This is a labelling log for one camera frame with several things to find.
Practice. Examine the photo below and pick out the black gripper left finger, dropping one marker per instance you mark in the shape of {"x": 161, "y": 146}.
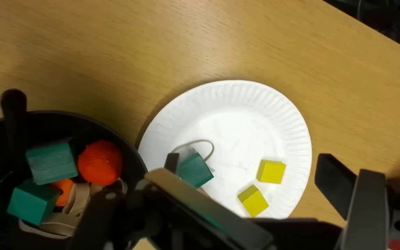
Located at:
{"x": 228, "y": 227}

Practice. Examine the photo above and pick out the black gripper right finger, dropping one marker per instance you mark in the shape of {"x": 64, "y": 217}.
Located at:
{"x": 367, "y": 223}

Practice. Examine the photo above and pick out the black spoon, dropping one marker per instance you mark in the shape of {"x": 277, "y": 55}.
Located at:
{"x": 14, "y": 109}

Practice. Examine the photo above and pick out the yellow block lower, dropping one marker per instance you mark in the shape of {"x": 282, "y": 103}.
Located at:
{"x": 253, "y": 201}

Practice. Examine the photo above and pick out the yellow block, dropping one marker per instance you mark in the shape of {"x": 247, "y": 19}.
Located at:
{"x": 271, "y": 171}
{"x": 253, "y": 201}

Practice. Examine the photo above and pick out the teal block on plate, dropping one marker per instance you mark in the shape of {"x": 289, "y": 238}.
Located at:
{"x": 195, "y": 171}

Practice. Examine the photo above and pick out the yellow block upper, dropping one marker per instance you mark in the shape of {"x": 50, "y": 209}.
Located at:
{"x": 271, "y": 171}

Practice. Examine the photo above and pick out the orange ball in bowl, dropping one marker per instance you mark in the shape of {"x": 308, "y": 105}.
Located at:
{"x": 100, "y": 163}

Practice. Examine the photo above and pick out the small orange piece in bowl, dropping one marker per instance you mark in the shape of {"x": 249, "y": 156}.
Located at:
{"x": 64, "y": 188}

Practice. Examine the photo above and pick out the beige rubber bands in bowl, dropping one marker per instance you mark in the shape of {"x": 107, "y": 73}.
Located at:
{"x": 63, "y": 226}

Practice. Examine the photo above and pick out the teal block in bowl upper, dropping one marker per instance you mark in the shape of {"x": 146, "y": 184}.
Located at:
{"x": 52, "y": 163}

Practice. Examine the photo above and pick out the teal block in bowl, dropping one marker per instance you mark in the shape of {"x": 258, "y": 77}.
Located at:
{"x": 32, "y": 203}
{"x": 52, "y": 163}

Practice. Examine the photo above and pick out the teal block in bowl lower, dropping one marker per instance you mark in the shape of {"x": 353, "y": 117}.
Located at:
{"x": 32, "y": 203}

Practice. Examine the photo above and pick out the black bowl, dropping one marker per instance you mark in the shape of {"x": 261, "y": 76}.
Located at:
{"x": 46, "y": 127}

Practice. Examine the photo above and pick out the rubber band on plate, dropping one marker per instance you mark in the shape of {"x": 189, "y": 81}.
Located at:
{"x": 202, "y": 148}

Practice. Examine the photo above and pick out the white paper plate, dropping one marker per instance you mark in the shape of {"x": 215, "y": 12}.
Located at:
{"x": 247, "y": 123}

